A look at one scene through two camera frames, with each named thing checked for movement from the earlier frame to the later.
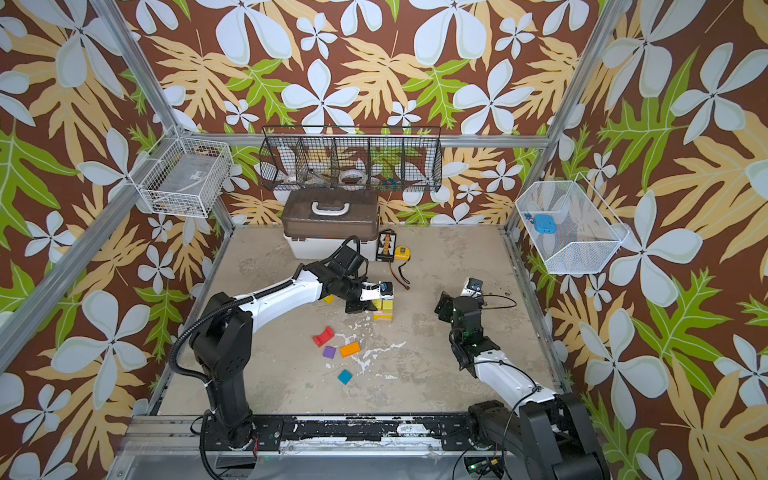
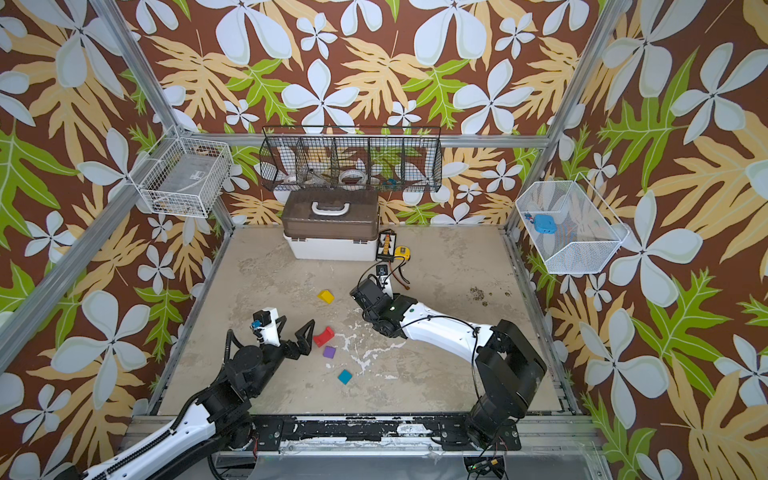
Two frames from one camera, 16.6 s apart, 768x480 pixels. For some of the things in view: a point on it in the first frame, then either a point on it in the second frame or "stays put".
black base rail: (344, 432) stays put
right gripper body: (456, 306) → (370, 301)
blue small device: (545, 223) stays put
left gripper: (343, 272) → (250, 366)
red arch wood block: (324, 337) stays put
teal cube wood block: (345, 376) stays put
